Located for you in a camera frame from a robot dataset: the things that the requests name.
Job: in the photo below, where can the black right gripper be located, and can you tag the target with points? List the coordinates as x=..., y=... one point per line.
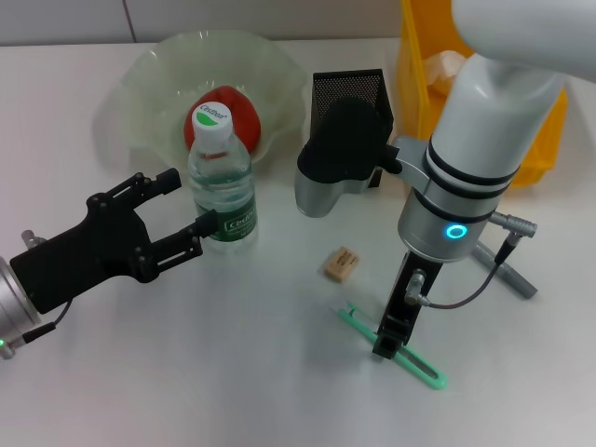
x=410, y=288

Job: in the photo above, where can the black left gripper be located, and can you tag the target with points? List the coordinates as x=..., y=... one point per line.
x=84, y=256

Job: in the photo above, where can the mint green utility knife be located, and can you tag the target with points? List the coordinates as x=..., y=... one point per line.
x=428, y=375

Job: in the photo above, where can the clear green-label water bottle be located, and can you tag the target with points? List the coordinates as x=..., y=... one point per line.
x=223, y=186

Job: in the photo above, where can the tan rubber eraser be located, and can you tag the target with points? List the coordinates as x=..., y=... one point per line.
x=341, y=264

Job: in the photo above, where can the red orange fruit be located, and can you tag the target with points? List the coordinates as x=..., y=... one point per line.
x=247, y=121

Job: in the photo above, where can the grey marker pen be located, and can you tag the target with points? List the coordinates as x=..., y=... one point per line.
x=517, y=279

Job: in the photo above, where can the white paper ball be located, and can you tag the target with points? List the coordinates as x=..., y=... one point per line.
x=442, y=65

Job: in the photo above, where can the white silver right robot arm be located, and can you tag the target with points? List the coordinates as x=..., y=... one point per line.
x=489, y=116

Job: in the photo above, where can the pale green glass fruit plate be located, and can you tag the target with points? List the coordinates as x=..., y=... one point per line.
x=153, y=93

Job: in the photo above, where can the black mesh pen holder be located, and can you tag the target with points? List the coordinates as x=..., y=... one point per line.
x=354, y=86

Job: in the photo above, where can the yellow plastic storage bin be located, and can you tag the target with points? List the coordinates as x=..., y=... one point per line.
x=412, y=93

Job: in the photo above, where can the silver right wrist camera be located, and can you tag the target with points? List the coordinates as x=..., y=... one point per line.
x=316, y=195

